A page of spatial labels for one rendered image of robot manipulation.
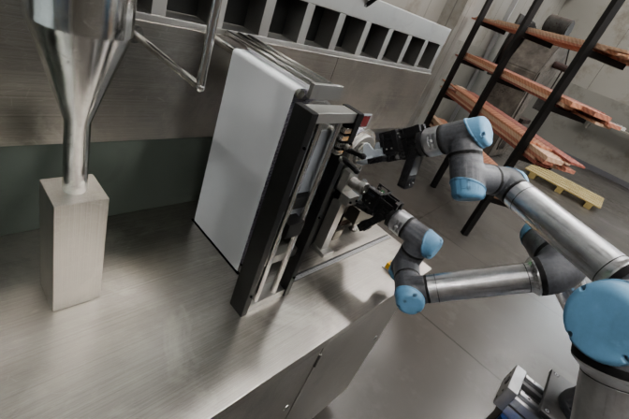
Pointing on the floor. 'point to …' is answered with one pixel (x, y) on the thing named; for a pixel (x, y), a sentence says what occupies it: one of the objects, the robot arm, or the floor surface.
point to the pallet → (566, 186)
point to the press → (553, 62)
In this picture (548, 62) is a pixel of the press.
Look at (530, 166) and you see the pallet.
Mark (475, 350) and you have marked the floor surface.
